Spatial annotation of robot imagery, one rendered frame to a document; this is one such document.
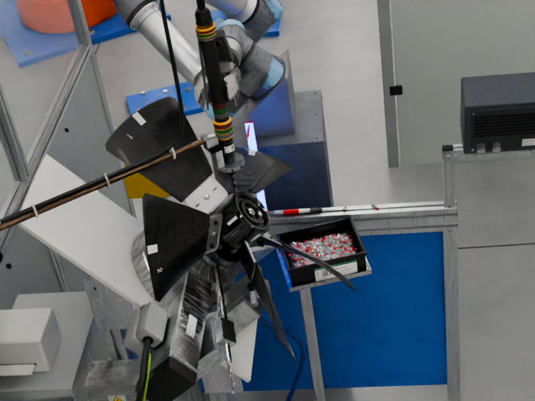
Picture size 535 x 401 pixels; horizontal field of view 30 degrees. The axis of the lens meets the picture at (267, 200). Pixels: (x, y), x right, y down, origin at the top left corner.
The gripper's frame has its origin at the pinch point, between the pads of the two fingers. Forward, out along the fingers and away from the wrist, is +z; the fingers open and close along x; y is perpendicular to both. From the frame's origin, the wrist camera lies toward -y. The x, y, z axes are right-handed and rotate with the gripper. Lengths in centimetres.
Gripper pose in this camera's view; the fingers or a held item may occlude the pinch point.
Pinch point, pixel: (213, 95)
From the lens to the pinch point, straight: 223.7
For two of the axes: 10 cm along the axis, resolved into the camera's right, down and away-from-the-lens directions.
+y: 1.3, 8.0, 5.9
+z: -0.7, 6.0, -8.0
